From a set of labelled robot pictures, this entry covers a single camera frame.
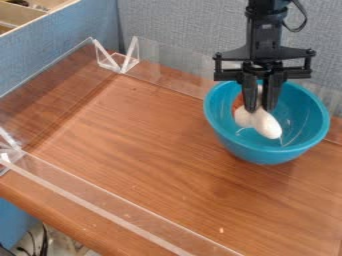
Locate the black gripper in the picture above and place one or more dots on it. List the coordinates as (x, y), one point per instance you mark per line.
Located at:
(258, 57)

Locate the white brown toy mushroom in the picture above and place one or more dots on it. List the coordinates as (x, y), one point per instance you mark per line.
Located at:
(259, 120)

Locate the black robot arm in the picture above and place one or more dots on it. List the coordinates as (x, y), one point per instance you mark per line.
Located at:
(266, 15)

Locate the blue plastic bowl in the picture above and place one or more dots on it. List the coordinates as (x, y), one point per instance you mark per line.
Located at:
(301, 114)

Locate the clear acrylic barrier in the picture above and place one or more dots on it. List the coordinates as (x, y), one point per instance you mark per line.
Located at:
(122, 152)

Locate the wooden shelf box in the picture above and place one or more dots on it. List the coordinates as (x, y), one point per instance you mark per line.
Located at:
(22, 12)

